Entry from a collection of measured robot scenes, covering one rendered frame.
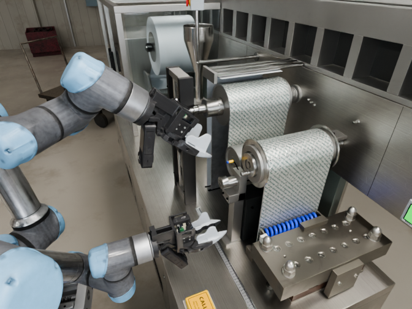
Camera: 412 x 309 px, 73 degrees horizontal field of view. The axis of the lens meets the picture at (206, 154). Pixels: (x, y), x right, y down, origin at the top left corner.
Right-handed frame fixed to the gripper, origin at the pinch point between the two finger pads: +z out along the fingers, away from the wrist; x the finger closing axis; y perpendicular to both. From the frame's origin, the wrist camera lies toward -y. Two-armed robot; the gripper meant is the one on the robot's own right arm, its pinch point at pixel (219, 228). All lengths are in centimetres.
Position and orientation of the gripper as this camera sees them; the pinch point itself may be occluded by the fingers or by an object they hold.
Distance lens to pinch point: 84.8
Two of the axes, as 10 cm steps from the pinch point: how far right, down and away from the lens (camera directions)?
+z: 9.2, -2.0, 3.2
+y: 0.0, -8.4, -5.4
